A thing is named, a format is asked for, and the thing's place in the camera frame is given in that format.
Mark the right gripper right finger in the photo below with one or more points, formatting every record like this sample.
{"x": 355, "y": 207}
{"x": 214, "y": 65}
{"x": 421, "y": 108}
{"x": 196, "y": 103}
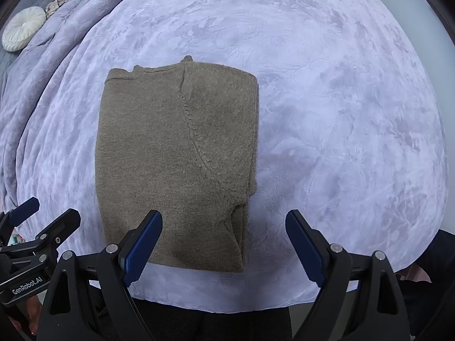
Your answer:
{"x": 378, "y": 312}

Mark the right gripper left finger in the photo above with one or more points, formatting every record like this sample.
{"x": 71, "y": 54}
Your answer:
{"x": 88, "y": 296}

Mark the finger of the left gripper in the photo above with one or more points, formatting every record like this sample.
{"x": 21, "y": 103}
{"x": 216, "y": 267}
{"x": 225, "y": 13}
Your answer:
{"x": 23, "y": 211}
{"x": 58, "y": 230}

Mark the olive brown knit sweater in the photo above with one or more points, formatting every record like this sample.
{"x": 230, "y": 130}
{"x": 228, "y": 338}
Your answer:
{"x": 180, "y": 139}

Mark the person's left hand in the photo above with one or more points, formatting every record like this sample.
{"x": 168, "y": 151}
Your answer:
{"x": 26, "y": 314}

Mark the lavender embossed bed blanket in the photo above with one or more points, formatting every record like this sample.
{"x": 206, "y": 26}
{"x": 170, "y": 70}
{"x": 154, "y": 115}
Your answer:
{"x": 349, "y": 133}

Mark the white round pleated cushion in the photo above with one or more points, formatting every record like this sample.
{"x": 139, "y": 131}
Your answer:
{"x": 21, "y": 28}

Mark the beige patterned cloth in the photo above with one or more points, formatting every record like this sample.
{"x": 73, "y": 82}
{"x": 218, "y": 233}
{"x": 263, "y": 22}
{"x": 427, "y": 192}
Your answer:
{"x": 53, "y": 7}

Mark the grey quilted sofa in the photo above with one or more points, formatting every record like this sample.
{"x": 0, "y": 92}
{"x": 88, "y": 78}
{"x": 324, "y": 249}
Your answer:
{"x": 7, "y": 58}

